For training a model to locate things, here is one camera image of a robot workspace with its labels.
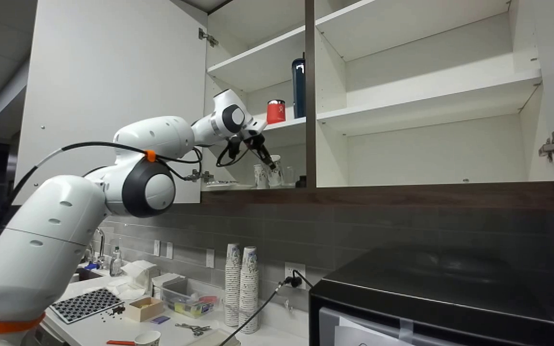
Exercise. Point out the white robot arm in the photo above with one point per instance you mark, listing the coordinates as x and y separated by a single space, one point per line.
52 224

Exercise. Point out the small clear bottle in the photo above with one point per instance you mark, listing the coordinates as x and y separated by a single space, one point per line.
115 263

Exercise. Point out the metal faucet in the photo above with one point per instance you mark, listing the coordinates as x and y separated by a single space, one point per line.
98 247

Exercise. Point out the black microwave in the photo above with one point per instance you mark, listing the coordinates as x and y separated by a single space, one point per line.
442 295

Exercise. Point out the stack of paper cups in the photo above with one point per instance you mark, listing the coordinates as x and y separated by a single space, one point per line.
248 290
233 282

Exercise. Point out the metal door hinge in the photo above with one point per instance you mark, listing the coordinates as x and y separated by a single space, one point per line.
208 38
550 147
202 176

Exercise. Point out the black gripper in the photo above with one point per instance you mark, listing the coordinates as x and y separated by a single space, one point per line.
252 138

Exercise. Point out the dark blue bottle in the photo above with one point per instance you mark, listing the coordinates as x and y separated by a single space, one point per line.
298 88

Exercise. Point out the white wall outlet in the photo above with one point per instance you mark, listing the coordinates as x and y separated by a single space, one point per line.
294 270

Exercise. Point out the blue packet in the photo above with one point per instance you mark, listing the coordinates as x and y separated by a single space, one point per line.
159 318

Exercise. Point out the red cup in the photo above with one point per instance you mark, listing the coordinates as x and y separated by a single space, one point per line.
275 113

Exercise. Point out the white crumpled cloth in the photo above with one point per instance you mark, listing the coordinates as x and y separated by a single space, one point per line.
138 272

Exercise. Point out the paper cup with grey pattern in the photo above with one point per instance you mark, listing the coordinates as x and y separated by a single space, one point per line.
146 338

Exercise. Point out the white wall cabinet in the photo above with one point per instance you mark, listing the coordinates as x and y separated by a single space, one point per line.
417 97

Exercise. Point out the white wall switch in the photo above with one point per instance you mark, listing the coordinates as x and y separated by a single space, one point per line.
209 259
156 249
169 251

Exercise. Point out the clear plastic container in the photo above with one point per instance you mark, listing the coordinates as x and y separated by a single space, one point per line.
186 299

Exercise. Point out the small wooden box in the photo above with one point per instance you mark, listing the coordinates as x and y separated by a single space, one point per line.
142 311

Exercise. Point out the black grid tray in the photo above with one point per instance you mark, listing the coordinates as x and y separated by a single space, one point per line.
84 305

